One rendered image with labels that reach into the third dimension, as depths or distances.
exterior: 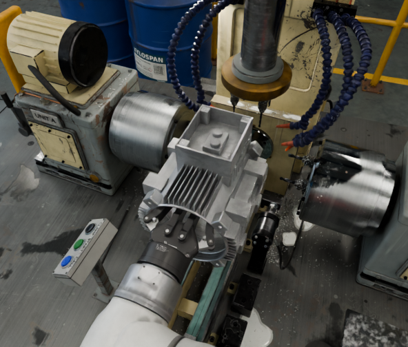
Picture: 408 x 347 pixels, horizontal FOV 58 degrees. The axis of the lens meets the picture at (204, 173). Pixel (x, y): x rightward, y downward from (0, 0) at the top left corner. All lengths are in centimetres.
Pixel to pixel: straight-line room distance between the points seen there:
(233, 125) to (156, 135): 43
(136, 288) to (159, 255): 6
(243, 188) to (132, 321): 29
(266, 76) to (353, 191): 37
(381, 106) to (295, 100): 210
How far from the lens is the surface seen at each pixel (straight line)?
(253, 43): 89
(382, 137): 172
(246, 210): 61
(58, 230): 135
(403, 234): 104
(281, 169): 127
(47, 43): 117
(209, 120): 70
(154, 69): 263
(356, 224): 105
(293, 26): 112
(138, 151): 113
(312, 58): 115
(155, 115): 111
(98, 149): 121
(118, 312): 53
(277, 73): 94
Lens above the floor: 187
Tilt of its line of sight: 49 degrees down
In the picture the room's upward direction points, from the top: straight up
